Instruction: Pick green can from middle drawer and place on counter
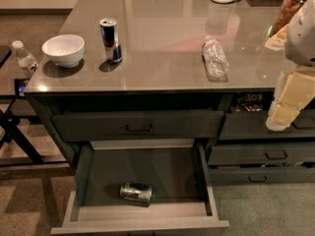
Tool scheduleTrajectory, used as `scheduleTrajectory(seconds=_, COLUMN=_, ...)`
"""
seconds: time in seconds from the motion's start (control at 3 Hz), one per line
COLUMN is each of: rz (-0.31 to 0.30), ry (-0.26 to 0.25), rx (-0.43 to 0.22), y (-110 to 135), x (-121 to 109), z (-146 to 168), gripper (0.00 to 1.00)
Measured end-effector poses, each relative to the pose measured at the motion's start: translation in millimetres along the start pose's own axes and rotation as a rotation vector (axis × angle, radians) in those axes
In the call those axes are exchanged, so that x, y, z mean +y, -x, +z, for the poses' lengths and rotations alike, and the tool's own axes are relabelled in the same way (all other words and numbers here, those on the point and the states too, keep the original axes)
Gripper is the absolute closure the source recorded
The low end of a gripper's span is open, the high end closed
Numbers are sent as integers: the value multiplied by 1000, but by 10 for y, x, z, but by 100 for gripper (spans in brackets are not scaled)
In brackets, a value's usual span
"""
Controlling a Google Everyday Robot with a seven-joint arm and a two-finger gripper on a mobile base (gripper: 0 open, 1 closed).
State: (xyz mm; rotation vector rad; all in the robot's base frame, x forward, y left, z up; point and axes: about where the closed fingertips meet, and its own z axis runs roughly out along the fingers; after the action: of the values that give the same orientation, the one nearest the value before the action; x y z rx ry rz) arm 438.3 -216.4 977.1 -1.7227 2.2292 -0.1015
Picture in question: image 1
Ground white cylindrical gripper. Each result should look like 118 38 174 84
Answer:
266 70 315 131

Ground green soda can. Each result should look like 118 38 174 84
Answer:
119 182 153 203

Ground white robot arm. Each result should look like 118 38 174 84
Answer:
266 0 315 132

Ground snack bags in drawer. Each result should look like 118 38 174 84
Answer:
235 92 263 112

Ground middle right drawer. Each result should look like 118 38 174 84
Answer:
208 142 315 165

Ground top right drawer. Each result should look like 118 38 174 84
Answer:
220 109 315 141

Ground clear plastic bottle on counter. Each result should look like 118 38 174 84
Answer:
202 35 229 82

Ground bottom right drawer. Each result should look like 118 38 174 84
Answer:
209 167 315 185

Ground top left drawer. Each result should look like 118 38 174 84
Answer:
51 109 223 142

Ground open middle drawer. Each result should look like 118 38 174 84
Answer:
51 144 229 236

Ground grey kitchen counter cabinet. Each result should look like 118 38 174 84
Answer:
27 0 314 169

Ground blue silver energy drink can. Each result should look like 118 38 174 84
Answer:
99 18 122 64

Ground clear jar of snacks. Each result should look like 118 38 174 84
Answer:
270 0 307 36

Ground white ceramic bowl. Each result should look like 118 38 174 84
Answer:
41 34 85 68

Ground small bottle with white cap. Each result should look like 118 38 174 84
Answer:
12 40 38 78

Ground dark side table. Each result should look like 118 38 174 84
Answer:
0 44 67 167

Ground smartphone on side table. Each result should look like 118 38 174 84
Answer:
14 79 29 97

